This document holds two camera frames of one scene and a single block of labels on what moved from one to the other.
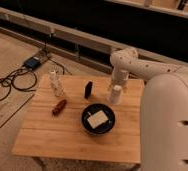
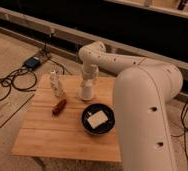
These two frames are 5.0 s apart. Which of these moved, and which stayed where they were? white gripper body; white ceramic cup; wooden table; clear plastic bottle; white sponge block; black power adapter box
Moved: white ceramic cup; white gripper body
Stayed: black power adapter box; clear plastic bottle; wooden table; white sponge block
